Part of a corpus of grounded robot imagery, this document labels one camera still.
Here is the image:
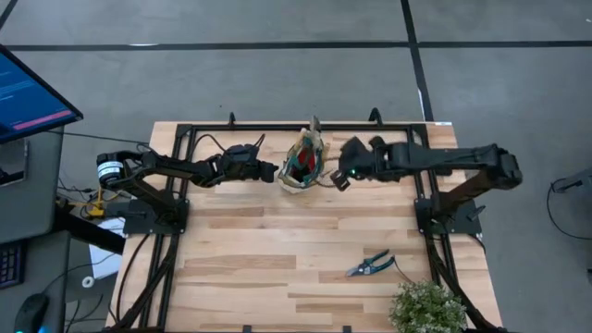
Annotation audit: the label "thin black floor cable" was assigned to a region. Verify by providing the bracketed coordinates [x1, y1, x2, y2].
[48, 130, 149, 145]

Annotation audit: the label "red gardening glove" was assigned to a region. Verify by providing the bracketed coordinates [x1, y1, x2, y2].
[295, 147, 320, 170]

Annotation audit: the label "white paper sheet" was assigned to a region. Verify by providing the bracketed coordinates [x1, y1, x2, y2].
[87, 216, 127, 280]

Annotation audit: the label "black aluminium rig frame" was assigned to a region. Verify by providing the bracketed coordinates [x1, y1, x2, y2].
[108, 120, 508, 333]

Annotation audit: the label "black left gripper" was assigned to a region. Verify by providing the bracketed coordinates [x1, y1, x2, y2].
[210, 143, 278, 184]

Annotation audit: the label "small green potted plant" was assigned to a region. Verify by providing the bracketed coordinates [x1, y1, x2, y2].
[388, 279, 468, 333]

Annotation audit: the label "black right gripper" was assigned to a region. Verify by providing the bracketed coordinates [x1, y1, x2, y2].
[330, 136, 388, 192]

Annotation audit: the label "green-handled pruning shears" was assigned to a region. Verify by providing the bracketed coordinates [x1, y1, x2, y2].
[346, 249, 397, 278]

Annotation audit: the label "large black computer monitor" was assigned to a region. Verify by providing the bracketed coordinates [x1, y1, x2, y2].
[0, 43, 84, 144]

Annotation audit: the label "yellow cable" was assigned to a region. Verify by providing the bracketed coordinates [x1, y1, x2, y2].
[57, 187, 107, 218]

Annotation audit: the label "beige green canvas gardening bag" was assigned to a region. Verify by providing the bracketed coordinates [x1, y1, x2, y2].
[276, 127, 332, 195]

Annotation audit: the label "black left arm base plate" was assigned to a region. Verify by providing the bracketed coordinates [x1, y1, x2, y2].
[122, 198, 191, 236]

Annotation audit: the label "black keyboard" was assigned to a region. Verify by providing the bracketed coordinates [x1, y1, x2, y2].
[0, 240, 27, 290]

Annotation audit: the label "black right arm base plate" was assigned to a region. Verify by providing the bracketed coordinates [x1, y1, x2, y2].
[413, 197, 483, 236]

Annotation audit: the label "black computer mouse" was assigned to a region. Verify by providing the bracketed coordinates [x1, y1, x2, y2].
[13, 293, 50, 333]

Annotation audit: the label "black looped floor cable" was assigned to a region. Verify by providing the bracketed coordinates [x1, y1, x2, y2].
[547, 178, 592, 241]

